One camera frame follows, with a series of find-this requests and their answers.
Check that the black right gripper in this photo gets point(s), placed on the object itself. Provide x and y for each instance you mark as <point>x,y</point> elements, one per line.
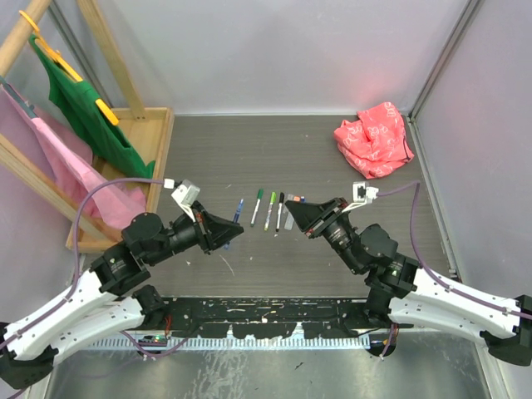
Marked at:
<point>305,214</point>

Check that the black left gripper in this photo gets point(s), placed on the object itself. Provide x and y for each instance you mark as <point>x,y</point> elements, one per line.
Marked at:
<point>213,229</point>

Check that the grey highlighter with orange tip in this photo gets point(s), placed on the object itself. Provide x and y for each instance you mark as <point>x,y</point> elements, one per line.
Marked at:
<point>289,222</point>

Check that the dark blue pen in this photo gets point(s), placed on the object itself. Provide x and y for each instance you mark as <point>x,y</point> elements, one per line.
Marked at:
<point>237,214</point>

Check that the white pen with black end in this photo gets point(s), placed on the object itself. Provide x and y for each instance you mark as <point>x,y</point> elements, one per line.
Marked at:
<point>279,216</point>

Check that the white marker with green end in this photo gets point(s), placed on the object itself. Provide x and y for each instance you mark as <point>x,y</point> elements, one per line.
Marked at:
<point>255,213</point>

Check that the white pen with lime end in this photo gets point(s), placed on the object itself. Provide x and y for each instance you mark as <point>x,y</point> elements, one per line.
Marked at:
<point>268,216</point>

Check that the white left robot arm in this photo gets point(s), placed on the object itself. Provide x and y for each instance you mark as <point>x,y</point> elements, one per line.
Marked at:
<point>111,296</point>

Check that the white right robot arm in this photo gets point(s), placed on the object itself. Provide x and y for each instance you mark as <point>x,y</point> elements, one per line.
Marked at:
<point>405,292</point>

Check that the coral patterned cloth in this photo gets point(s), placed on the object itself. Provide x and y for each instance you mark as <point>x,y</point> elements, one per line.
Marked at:
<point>375,143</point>

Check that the wooden rack base tray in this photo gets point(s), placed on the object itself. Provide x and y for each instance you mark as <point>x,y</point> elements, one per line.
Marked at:
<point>141,149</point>

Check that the pink cloth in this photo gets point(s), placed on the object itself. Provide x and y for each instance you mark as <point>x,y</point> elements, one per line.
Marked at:
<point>66,159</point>

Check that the green cloth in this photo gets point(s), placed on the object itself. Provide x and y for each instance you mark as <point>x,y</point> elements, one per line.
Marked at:
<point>76,101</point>

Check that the yellow clothes hanger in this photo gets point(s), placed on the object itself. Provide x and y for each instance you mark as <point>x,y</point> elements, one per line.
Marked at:
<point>57,58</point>

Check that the blue-grey clothes hanger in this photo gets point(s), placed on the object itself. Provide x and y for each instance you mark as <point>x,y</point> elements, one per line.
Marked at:
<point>16,99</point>

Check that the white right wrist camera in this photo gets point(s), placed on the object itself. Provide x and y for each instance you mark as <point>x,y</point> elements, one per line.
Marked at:
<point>362,194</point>

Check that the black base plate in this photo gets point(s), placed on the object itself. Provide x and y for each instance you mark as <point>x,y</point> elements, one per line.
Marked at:
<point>264,318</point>

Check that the grey slotted cable duct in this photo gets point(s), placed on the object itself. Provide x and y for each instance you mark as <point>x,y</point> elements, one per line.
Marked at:
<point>297,342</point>

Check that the aluminium frame post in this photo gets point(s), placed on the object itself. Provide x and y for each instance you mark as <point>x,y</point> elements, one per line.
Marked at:
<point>458,32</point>

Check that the wooden rack frame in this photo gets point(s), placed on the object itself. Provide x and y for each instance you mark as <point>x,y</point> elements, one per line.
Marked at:
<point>13,158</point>

